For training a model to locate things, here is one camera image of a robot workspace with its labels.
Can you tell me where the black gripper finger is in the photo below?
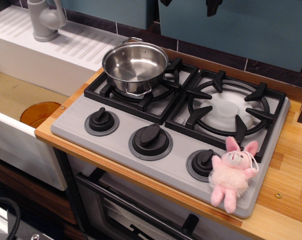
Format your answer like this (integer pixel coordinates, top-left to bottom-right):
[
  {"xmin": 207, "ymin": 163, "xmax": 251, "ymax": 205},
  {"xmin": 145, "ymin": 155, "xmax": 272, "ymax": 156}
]
[
  {"xmin": 206, "ymin": 0, "xmax": 223, "ymax": 17},
  {"xmin": 160, "ymin": 0, "xmax": 172, "ymax": 6}
]

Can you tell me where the stainless steel pot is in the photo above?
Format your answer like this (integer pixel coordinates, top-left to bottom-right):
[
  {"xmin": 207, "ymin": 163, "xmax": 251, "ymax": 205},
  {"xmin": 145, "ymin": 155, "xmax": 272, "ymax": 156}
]
[{"xmin": 102, "ymin": 37, "xmax": 169, "ymax": 98}]

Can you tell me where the black right burner grate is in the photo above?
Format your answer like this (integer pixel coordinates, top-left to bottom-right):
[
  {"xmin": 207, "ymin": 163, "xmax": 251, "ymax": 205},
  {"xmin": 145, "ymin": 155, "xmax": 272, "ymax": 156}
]
[{"xmin": 165, "ymin": 69, "xmax": 289, "ymax": 162}]

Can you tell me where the black burner grate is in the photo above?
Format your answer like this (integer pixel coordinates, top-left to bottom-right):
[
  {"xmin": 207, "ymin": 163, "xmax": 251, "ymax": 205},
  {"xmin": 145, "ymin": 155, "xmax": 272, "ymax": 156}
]
[
  {"xmin": 165, "ymin": 69, "xmax": 289, "ymax": 162},
  {"xmin": 84, "ymin": 57, "xmax": 198, "ymax": 125}
]

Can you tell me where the black left burner grate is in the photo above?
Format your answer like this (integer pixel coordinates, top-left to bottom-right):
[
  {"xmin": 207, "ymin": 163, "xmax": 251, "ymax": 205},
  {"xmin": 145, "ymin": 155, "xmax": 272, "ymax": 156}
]
[{"xmin": 84, "ymin": 57, "xmax": 198, "ymax": 125}]

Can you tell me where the grey toy faucet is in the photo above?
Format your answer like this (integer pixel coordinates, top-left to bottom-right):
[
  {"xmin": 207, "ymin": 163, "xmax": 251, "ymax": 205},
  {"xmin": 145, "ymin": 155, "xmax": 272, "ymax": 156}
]
[{"xmin": 27, "ymin": 0, "xmax": 67, "ymax": 42}]

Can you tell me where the grey toy stove top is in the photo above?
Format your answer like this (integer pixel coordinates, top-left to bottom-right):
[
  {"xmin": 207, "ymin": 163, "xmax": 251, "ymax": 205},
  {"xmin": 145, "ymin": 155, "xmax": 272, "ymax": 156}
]
[{"xmin": 51, "ymin": 59, "xmax": 290, "ymax": 218}]

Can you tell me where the black left stove knob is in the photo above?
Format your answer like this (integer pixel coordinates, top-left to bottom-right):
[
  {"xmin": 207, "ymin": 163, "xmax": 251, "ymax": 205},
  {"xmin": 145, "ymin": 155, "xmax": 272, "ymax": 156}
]
[{"xmin": 84, "ymin": 107, "xmax": 120, "ymax": 137}]

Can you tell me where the black stove knob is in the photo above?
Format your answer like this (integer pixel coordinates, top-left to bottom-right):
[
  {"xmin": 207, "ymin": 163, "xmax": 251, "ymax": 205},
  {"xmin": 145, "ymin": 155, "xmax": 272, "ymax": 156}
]
[
  {"xmin": 84, "ymin": 107, "xmax": 120, "ymax": 137},
  {"xmin": 186, "ymin": 149, "xmax": 220, "ymax": 183},
  {"xmin": 128, "ymin": 123, "xmax": 173, "ymax": 161}
]

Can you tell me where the black middle stove knob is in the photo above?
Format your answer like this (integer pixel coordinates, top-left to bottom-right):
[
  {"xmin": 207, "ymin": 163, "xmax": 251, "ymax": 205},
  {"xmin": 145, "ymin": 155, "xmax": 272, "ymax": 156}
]
[{"xmin": 128, "ymin": 123, "xmax": 173, "ymax": 161}]

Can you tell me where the white toy sink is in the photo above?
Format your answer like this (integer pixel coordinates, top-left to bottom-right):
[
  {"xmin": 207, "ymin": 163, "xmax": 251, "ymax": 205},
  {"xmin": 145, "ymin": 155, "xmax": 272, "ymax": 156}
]
[{"xmin": 0, "ymin": 5, "xmax": 124, "ymax": 191}]

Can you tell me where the black right stove knob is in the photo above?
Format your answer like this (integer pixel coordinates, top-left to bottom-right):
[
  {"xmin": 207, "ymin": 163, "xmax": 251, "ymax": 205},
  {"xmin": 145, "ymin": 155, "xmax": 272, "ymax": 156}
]
[{"xmin": 186, "ymin": 149, "xmax": 220, "ymax": 183}]

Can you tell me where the pink plush bunny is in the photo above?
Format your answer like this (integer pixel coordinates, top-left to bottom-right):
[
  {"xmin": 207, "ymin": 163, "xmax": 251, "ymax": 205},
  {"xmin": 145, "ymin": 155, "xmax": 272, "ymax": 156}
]
[{"xmin": 208, "ymin": 136, "xmax": 259, "ymax": 214}]

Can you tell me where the orange plastic bowl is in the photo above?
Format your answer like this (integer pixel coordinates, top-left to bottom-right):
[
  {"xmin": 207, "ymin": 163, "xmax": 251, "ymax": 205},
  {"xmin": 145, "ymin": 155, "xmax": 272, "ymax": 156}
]
[{"xmin": 20, "ymin": 101, "xmax": 61, "ymax": 129}]

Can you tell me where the toy oven door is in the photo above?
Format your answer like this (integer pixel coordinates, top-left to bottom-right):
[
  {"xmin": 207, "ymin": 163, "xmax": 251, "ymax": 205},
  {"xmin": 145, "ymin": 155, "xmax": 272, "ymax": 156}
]
[{"xmin": 65, "ymin": 154, "xmax": 244, "ymax": 240}]

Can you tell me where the black oven door handle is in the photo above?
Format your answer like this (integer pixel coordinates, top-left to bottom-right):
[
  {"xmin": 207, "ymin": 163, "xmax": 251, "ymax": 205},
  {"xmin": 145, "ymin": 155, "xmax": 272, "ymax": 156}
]
[{"xmin": 75, "ymin": 168, "xmax": 199, "ymax": 240}]

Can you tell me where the black braided cable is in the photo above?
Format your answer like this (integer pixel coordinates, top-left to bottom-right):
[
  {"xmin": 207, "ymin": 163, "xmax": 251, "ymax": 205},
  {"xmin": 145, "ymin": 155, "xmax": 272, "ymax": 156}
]
[{"xmin": 0, "ymin": 196, "xmax": 22, "ymax": 240}]

